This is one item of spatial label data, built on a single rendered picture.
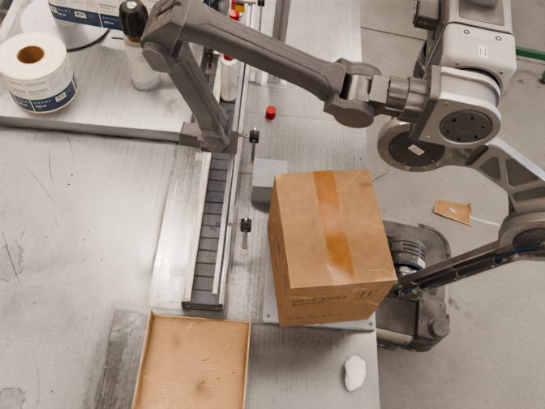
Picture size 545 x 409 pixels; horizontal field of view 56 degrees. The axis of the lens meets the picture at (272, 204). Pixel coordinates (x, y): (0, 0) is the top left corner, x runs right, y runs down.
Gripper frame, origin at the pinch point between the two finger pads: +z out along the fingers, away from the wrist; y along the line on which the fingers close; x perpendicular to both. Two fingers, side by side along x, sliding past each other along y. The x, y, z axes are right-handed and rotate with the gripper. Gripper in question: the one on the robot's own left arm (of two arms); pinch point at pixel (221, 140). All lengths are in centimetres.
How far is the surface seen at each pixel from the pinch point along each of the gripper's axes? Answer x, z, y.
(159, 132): -0.1, 9.3, 20.1
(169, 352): 53, -31, 6
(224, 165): 7.5, 1.0, -1.4
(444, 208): 26, 97, -108
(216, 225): 23.1, -12.2, -1.5
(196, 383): 58, -36, -1
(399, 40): -67, 177, -94
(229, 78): -18.9, 9.4, 0.0
